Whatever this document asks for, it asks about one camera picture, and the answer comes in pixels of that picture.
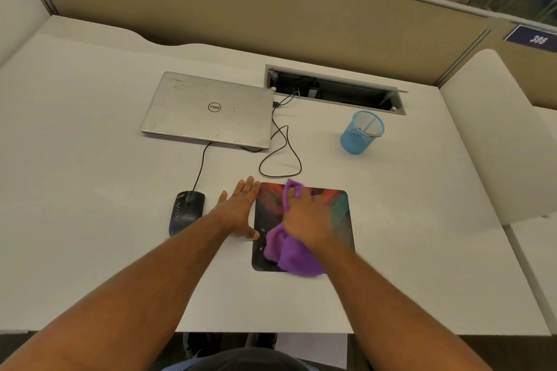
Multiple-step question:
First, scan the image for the black laptop charging cable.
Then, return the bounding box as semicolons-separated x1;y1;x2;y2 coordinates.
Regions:
258;89;303;179

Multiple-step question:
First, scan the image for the person's right forearm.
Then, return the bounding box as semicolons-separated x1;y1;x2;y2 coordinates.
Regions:
305;231;494;371

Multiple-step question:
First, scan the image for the person's dark shirt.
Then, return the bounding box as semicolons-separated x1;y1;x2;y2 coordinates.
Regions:
160;348;315;371

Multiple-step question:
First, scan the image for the silver closed laptop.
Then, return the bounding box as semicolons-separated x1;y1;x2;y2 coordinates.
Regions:
140;71;275;152

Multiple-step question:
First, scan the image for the person's left forearm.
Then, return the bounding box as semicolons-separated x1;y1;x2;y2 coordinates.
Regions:
0;210;238;371

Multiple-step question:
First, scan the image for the dark colourful mouse pad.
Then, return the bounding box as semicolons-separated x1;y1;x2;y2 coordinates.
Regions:
251;181;356;273

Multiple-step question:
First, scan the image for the purple cleaning cloth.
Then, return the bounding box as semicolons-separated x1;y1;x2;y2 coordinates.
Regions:
263;179;325;277

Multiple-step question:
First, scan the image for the blue number sign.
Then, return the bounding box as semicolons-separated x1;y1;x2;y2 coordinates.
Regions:
503;24;557;53

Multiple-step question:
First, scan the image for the person's left hand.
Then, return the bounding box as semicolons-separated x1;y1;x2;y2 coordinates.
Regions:
208;175;261;241

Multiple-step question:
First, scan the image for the blue mesh pen holder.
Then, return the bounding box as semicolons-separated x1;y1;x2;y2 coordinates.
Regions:
339;109;386;156

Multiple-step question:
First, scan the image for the beige cubicle partition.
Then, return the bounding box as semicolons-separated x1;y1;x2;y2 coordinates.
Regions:
19;0;557;111

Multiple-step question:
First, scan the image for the black computer mouse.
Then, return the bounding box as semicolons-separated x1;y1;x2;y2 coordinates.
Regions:
168;191;206;238

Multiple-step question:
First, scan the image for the black mouse cable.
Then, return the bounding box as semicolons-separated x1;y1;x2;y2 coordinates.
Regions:
187;141;214;203

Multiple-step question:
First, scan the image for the grey desk cable tray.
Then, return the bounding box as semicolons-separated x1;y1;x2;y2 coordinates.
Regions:
264;64;409;116

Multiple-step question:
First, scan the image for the person's right hand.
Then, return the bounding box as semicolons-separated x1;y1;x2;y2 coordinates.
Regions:
283;186;345;250

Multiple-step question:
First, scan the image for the white rounded desk divider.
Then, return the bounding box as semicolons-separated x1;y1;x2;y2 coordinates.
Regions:
439;48;557;226

